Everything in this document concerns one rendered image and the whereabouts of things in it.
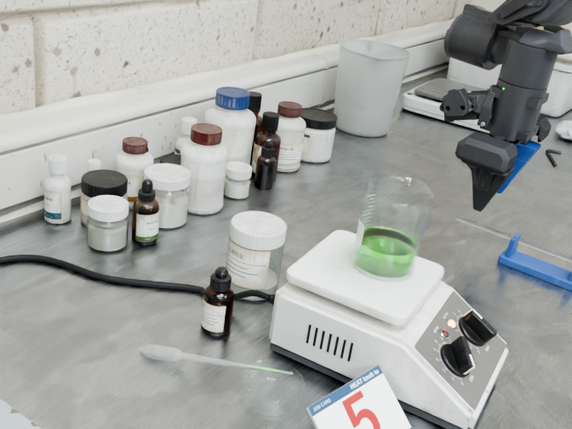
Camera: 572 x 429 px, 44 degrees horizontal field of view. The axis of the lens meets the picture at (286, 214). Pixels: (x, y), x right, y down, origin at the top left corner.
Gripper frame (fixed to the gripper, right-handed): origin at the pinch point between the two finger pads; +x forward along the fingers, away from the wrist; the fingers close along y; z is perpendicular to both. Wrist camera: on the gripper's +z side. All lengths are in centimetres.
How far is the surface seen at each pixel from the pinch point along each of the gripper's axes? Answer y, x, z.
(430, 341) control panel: 33.2, 3.9, -6.4
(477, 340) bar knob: 27.8, 5.3, -9.1
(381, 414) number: 39.6, 8.2, -5.8
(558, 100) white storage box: -76, 7, 9
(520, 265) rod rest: 1.3, 9.6, -6.5
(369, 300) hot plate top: 35.1, 1.3, -0.8
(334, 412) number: 43.7, 6.7, -3.2
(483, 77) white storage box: -77, 7, 27
